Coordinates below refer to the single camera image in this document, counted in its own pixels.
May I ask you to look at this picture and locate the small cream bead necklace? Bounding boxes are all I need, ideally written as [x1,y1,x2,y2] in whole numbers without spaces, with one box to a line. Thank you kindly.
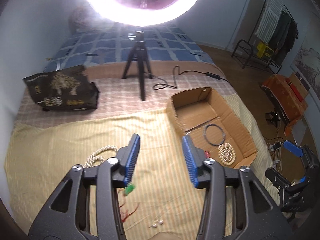
[217,142,237,166]

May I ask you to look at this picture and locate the green jade pendant red cord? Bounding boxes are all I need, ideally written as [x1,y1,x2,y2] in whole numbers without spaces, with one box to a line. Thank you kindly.
[117,183,140,223]

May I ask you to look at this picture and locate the white bead necklace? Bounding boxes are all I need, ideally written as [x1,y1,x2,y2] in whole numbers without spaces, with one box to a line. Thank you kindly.
[83,145,121,169]

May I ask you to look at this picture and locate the dark metal bangle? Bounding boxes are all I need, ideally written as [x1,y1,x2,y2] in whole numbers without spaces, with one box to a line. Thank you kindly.
[203,124,226,147]

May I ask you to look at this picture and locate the white power strip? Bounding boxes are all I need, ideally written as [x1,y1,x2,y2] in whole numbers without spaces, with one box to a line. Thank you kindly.
[267,141,283,152]

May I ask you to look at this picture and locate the open cardboard box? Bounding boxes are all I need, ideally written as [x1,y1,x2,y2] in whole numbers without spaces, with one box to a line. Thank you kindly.
[166,87,258,168]

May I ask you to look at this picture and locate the black device on floor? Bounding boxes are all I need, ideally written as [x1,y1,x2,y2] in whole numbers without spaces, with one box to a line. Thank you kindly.
[265,111,280,128]

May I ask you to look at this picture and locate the orange cloth covered box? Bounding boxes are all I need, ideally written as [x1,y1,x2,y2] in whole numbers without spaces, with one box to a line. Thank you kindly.
[260,74,308,137]

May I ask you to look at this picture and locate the yellow striped bed sheet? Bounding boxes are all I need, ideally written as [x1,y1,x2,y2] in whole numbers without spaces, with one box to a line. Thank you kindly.
[5,94,279,239]

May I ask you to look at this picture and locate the checkered beige bed cover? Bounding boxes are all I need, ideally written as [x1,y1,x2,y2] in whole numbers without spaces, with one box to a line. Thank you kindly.
[15,61,235,128]

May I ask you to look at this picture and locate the black snack bag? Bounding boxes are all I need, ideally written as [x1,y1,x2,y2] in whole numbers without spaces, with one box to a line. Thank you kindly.
[23,65,100,111]

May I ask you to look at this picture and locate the black clothes rack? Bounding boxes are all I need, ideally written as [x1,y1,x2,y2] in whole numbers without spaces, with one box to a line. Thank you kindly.
[231,0,299,74]

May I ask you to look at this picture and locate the black tripod stand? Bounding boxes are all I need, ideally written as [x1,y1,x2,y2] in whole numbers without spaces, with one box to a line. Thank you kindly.
[122,31,153,101]

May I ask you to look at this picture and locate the yellow crate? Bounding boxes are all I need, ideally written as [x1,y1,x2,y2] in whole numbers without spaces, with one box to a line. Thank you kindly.
[257,41,274,60]

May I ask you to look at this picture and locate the blue patterned blanket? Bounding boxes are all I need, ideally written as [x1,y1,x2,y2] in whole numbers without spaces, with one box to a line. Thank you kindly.
[44,22,213,72]

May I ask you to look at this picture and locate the dark hanging clothes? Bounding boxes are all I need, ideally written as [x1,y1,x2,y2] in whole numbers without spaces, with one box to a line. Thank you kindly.
[268,11,299,53]

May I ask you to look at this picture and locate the floral pillow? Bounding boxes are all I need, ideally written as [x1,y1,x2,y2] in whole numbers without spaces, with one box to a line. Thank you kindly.
[68,5,100,34]

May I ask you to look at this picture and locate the white striped hanging towel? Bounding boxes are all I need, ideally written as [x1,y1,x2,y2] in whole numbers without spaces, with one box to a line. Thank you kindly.
[254,0,284,43]

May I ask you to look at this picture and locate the black ring light cable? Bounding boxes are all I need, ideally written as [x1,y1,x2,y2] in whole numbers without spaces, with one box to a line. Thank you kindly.
[152,65,231,91]

